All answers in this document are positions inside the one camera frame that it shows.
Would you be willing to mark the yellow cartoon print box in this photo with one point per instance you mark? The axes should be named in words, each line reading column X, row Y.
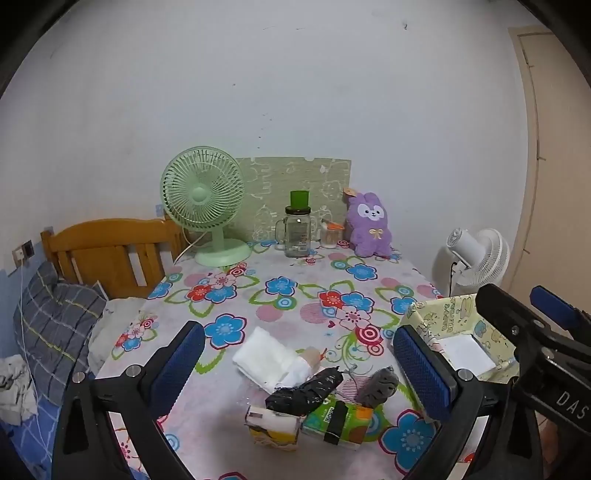
column 443, row 314

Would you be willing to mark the beige door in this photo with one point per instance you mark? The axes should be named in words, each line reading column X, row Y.
column 563, row 184

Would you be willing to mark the purple plush bunny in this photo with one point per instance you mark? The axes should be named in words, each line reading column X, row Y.
column 369, row 230

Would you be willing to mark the white standing fan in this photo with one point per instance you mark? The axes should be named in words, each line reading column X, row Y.
column 485, row 258

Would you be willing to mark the white crumpled cloth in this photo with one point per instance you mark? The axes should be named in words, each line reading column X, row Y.
column 16, row 397

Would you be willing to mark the green tissue pack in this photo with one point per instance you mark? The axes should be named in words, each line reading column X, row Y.
column 318, row 417

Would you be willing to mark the grey plaid pillow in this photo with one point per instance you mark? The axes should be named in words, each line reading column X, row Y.
column 55, row 318

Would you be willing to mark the wall socket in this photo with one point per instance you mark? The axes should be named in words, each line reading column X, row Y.
column 27, row 249

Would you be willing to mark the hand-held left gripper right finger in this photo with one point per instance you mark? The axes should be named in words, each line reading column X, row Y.
column 425, row 378

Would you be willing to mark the glass jar with green lid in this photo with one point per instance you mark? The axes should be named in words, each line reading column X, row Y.
column 295, row 235

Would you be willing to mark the green desk fan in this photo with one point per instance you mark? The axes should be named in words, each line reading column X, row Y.
column 203, row 194

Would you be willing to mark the toothpick jar with orange lid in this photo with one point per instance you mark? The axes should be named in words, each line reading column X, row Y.
column 330, row 237

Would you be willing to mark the white paper sheet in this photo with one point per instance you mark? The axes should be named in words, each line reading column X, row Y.
column 466, row 353

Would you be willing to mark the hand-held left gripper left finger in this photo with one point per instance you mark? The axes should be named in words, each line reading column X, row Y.
column 178, row 364

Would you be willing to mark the yellow white sponge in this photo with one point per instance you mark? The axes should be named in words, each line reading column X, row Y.
column 272, row 436

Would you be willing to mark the blue grid bed sheet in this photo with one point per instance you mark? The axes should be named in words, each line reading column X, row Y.
column 32, row 443

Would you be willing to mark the floral tablecloth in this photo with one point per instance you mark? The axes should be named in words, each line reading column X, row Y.
column 286, row 323

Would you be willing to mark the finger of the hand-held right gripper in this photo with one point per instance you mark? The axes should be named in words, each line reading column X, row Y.
column 554, row 304
column 508, row 316

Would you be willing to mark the green patterned board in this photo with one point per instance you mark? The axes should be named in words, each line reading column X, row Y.
column 286, row 175

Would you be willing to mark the wooden bed headboard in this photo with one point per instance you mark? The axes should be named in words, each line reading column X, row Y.
column 92, row 235

